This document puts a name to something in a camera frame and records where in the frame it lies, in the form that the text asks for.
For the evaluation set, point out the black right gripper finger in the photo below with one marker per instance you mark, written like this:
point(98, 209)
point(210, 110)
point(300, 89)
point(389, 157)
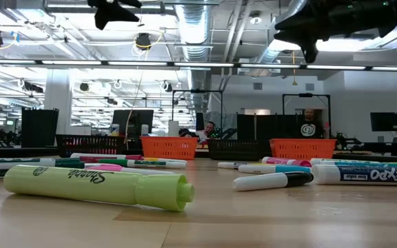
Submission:
point(302, 20)
point(302, 37)

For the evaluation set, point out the pink Expo marker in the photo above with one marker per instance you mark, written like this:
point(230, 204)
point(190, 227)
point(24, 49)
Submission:
point(281, 161)

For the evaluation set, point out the blue Expo marker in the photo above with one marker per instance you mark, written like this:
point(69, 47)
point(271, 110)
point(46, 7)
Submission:
point(357, 174)

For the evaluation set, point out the dark green Expo marker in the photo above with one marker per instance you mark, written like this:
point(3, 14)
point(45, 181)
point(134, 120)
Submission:
point(67, 163)

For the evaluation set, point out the yellow-green Sharpie highlighter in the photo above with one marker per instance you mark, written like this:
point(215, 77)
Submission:
point(81, 182)

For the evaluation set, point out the round ceiling fixture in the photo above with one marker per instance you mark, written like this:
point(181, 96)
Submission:
point(255, 19)

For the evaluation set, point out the long LED light bar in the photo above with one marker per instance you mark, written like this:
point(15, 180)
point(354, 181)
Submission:
point(253, 65)

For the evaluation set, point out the person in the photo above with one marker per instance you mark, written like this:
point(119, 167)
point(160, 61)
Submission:
point(209, 129)
point(308, 127)

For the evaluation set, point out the black room divider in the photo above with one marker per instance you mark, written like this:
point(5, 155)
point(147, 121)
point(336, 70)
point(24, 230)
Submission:
point(250, 125)

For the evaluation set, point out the black desktop monitor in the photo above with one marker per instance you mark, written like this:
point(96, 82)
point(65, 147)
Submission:
point(133, 120)

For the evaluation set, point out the orange plastic basket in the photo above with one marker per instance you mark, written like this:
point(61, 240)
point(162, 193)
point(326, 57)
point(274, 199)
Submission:
point(302, 149)
point(167, 146)

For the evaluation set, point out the white bottle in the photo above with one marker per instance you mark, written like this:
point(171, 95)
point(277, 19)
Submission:
point(144, 129)

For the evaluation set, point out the black folded panel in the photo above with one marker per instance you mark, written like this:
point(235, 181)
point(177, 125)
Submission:
point(40, 127)

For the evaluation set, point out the black plastic basket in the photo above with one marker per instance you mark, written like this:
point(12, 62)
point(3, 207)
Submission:
point(91, 144)
point(236, 148)

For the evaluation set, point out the yellow cap white marker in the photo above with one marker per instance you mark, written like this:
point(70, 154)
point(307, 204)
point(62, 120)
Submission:
point(257, 164)

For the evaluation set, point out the blue cap white marker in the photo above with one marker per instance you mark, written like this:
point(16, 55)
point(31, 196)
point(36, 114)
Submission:
point(264, 168)

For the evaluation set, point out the black cap white marker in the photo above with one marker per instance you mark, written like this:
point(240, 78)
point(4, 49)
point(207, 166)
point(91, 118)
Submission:
point(264, 181)

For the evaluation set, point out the yellow cap slim marker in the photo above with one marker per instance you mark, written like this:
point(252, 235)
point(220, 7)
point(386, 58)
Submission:
point(171, 160)

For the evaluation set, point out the green cap slim marker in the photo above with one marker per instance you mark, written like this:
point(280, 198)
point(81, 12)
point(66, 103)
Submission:
point(157, 164)

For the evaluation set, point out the ribbed silver ceiling duct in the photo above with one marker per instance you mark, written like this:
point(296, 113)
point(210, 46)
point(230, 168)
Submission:
point(193, 31)
point(267, 53)

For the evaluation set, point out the black gantry frame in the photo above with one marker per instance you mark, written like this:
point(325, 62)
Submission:
point(198, 91)
point(305, 94)

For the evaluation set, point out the black wall monitor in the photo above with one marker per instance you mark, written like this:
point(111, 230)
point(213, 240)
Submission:
point(384, 121)

